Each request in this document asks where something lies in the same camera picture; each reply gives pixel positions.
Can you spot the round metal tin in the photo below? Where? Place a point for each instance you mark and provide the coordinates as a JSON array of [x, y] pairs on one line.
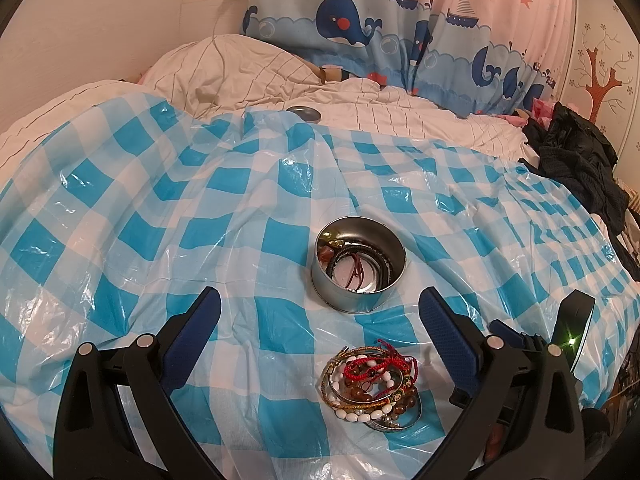
[[350, 297]]

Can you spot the round metal tin lid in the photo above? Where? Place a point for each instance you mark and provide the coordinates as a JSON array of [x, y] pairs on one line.
[[305, 114]]

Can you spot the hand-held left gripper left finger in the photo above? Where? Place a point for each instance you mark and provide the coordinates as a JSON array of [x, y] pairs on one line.
[[195, 332]]

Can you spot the white striped duvet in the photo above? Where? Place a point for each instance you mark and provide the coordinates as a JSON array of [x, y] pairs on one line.
[[250, 75]]

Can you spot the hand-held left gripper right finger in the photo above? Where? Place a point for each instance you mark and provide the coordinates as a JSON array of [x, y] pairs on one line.
[[445, 335]]

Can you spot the whale print curtain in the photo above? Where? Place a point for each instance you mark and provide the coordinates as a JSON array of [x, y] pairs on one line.
[[400, 15]]

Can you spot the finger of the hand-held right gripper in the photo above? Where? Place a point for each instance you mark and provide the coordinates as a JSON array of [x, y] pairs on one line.
[[522, 340]]

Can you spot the blue checkered plastic sheet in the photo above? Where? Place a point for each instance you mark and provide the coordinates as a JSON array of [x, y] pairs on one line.
[[175, 220]]

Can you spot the orange tree wall sticker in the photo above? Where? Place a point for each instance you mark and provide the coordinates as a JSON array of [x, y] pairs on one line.
[[597, 95]]

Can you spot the dark clothing pile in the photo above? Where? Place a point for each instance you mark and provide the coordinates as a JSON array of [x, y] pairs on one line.
[[580, 160]]

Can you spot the pink cloth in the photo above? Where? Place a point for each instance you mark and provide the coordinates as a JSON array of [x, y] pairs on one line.
[[540, 110]]

